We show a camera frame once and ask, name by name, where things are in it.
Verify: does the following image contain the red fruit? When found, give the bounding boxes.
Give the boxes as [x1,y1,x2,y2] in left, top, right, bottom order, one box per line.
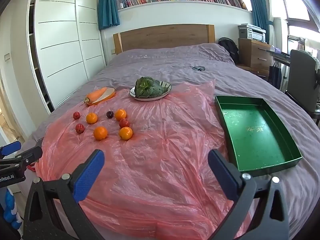
[75,124,85,134]
[73,112,81,120]
[119,118,130,128]

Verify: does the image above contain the large orange mandarin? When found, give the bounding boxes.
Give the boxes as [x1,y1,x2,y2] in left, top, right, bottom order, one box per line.
[93,126,108,140]

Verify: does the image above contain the dark purple plum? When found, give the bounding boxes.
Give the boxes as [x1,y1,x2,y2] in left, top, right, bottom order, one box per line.
[106,111,114,119]

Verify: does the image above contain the orange carrot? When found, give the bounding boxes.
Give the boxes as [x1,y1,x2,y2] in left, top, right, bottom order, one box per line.
[84,87,107,103]

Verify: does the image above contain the green rectangular tray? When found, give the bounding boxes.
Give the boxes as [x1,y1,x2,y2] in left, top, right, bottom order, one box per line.
[215,95,302,177]

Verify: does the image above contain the orange oval dish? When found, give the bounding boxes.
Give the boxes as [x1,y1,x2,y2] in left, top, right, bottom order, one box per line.
[86,88,116,106]

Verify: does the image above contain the pink plastic sheet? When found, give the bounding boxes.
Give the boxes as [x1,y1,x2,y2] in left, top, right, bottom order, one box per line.
[36,81,233,239]

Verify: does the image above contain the green leafy vegetable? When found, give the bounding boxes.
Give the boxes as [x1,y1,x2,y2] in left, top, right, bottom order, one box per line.
[135,76,166,98]

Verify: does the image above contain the white wardrobe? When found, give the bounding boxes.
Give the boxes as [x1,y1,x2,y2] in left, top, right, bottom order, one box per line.
[30,0,106,112]

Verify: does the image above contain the grey office chair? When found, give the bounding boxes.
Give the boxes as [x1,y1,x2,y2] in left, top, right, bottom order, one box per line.
[285,50,319,124]

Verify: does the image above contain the white patterned plate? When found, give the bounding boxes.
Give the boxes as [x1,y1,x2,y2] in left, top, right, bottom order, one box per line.
[129,81,172,102]

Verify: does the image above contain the dark shopping bag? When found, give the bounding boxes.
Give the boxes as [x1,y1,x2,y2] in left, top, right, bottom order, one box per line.
[268,61,282,89]

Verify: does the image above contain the left teal curtain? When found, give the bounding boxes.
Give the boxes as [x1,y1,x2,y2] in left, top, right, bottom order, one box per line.
[98,0,120,30]

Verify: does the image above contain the teal curtain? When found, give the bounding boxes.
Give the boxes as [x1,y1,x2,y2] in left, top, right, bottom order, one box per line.
[250,0,274,43]
[98,0,120,30]

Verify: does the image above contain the wooden nightstand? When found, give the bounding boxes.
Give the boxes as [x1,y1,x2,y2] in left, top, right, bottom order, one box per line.
[237,38,272,80]

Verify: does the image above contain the dark glasses on bed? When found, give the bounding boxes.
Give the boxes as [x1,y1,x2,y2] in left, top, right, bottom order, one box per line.
[192,66,206,71]

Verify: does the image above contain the wooden headboard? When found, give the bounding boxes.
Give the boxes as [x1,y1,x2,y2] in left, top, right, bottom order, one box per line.
[113,24,216,55]

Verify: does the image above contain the desk with clutter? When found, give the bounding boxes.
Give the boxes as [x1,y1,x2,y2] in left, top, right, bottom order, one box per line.
[267,35,305,67]

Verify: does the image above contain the black backpack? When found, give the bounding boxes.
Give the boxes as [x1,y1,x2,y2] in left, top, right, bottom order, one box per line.
[218,37,240,64]

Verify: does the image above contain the white printer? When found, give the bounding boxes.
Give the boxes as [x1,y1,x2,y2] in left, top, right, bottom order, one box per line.
[238,23,266,43]

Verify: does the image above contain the right teal curtain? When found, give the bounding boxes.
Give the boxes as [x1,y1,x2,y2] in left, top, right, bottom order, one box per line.
[250,0,274,43]

